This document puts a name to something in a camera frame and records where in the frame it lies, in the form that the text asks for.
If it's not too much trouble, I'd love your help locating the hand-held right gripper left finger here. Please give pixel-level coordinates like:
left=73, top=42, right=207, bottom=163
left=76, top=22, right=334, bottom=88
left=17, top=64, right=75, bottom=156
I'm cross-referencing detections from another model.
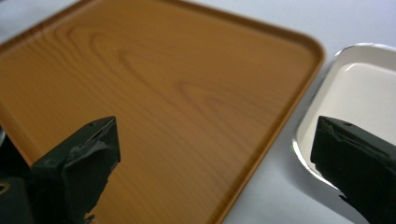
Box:
left=30, top=116, right=121, bottom=224

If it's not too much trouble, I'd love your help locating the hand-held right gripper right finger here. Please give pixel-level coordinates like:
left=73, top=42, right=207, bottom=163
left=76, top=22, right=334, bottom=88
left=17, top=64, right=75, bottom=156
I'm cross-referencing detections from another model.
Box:
left=310, top=115, right=396, bottom=224

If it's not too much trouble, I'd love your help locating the white metal tray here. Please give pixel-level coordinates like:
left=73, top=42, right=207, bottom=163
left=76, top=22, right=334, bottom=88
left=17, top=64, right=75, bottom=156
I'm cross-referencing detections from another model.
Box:
left=291, top=42, right=396, bottom=191

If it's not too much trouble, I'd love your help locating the brown wood-grain tray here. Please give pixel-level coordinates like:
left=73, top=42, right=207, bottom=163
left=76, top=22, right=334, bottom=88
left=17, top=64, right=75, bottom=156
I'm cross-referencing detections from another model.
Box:
left=0, top=0, right=326, bottom=224

